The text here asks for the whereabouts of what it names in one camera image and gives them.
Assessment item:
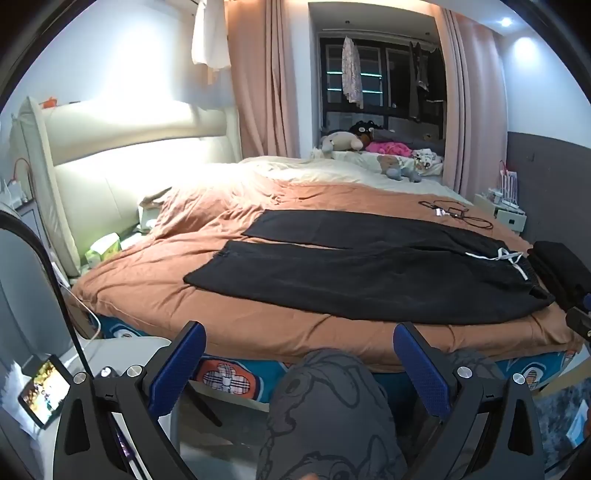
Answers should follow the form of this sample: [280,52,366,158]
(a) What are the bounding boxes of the orange duvet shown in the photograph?
[71,173,585,372]

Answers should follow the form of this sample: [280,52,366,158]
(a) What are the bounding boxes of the blue patterned bed sheet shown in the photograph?
[99,314,591,407]

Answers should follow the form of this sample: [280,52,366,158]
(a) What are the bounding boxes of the smartphone with lit screen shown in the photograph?
[17,354,72,430]

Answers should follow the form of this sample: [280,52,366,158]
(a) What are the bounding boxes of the dark window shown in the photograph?
[318,34,446,139]

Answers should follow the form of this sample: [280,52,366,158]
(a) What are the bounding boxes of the green tissue box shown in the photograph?
[85,233,122,267]

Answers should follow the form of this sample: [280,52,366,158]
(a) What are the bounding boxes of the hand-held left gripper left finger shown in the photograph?
[53,320,208,480]

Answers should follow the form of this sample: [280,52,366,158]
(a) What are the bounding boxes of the black plush toy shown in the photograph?
[348,120,386,144]

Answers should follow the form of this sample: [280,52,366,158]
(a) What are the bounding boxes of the white charging cable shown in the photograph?
[69,286,102,370]

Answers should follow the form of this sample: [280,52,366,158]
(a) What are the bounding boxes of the floral pillow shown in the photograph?
[412,148,444,176]

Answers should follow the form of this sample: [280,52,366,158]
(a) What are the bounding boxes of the person's grey printed trouser leg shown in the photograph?
[256,348,409,480]

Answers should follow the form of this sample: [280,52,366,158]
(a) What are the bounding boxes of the white box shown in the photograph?
[137,205,162,232]

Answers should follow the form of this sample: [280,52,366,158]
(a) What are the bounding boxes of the black pants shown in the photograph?
[183,209,556,325]

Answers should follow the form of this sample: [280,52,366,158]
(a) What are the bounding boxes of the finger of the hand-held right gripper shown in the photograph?
[566,291,591,342]

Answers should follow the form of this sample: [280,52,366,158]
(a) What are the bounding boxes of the black cable with glasses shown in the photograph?
[418,199,494,230]

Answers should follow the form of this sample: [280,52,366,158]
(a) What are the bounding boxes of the grey shaggy rug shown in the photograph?
[536,378,591,467]

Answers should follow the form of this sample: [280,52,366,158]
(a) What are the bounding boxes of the stack of folded black clothes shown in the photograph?
[526,240,591,310]

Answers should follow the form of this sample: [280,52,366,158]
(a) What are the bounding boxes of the white nightstand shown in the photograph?
[475,191,527,232]

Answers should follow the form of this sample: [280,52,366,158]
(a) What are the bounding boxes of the cream padded headboard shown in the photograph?
[9,95,243,278]

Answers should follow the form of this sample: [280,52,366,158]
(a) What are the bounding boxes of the grey elephant plush toy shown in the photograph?
[318,130,365,160]

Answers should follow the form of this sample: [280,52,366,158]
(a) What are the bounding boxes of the pink cloth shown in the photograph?
[366,141,414,158]

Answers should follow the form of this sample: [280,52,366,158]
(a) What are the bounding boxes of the white hanging cloth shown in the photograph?
[191,0,232,72]

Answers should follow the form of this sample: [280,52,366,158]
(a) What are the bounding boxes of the dark hanging garment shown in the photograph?
[407,41,437,116]

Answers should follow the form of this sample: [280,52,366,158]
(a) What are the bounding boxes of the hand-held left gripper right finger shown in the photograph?
[392,322,550,480]

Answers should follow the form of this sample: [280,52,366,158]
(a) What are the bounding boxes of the pink rack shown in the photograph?
[498,159,520,206]

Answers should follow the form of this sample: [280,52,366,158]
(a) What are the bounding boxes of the floral hanging garment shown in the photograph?
[341,36,365,104]

